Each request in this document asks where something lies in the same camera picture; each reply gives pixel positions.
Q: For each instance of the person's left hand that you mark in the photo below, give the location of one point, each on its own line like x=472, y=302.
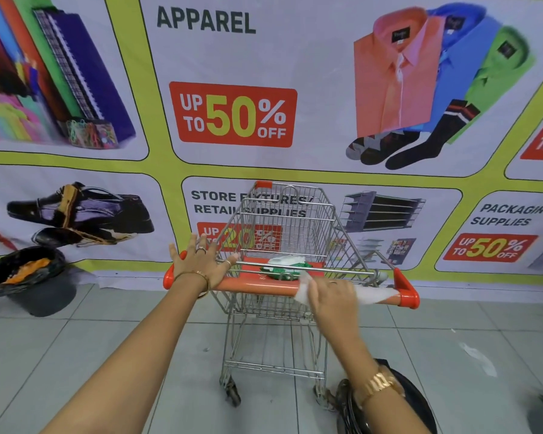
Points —
x=199, y=264

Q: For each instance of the person's right hand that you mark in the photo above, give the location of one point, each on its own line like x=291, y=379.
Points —
x=337, y=311

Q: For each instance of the white wet wipe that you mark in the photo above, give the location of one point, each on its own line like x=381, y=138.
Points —
x=371, y=294

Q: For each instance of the green wet wipes packet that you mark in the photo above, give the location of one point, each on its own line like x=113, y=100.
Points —
x=285, y=271

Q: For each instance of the person's left forearm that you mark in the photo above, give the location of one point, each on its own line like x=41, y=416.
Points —
x=131, y=366

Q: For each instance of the person's right forearm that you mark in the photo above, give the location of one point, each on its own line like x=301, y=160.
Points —
x=389, y=418

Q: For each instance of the gold wristwatch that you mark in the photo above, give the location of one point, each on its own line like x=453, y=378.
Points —
x=378, y=384

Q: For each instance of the black pedal bin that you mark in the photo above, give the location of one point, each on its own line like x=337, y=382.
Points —
x=416, y=402

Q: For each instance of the white paper scrap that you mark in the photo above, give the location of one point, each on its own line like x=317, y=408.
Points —
x=477, y=359

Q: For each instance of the black bag-lined trash bin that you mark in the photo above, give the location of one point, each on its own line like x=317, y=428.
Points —
x=40, y=298

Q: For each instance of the orange wrapper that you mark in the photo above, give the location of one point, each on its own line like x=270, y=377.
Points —
x=27, y=270

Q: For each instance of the large printed wall banner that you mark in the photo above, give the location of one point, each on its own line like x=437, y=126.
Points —
x=298, y=49

